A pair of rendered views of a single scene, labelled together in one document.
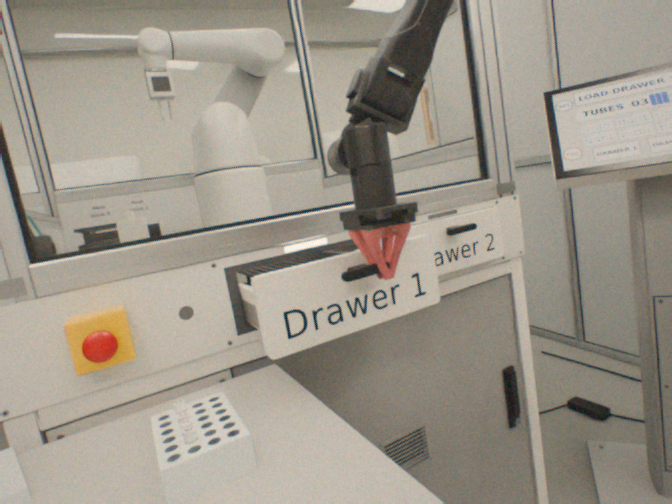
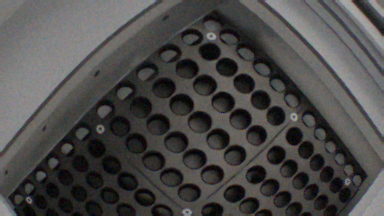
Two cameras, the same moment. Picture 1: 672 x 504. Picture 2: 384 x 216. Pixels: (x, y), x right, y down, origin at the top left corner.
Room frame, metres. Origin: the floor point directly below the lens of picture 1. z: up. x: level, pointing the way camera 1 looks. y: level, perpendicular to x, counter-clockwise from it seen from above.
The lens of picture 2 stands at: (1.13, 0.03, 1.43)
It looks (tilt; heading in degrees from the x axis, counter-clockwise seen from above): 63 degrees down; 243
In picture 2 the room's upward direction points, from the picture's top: 10 degrees clockwise
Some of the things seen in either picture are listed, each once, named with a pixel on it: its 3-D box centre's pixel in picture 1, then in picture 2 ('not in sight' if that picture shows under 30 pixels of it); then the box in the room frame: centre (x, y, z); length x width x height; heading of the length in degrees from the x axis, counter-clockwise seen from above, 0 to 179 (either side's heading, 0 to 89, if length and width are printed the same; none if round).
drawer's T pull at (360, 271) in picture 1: (361, 270); not in sight; (0.56, -0.03, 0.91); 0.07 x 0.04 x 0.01; 117
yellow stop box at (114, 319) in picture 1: (101, 339); not in sight; (0.55, 0.33, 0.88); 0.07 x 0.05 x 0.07; 117
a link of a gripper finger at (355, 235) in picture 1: (384, 245); not in sight; (0.56, -0.07, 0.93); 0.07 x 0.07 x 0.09; 27
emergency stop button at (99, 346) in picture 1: (100, 345); not in sight; (0.52, 0.31, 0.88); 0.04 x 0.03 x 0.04; 117
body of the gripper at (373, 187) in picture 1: (374, 193); not in sight; (0.56, -0.07, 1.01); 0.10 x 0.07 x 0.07; 27
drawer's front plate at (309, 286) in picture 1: (355, 290); not in sight; (0.58, -0.02, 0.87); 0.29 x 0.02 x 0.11; 117
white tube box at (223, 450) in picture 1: (199, 440); not in sight; (0.42, 0.18, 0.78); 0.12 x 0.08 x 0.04; 27
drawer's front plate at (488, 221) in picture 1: (450, 244); not in sight; (0.85, -0.24, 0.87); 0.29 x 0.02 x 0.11; 117
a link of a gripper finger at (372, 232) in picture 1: (379, 245); not in sight; (0.57, -0.06, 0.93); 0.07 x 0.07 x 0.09; 27
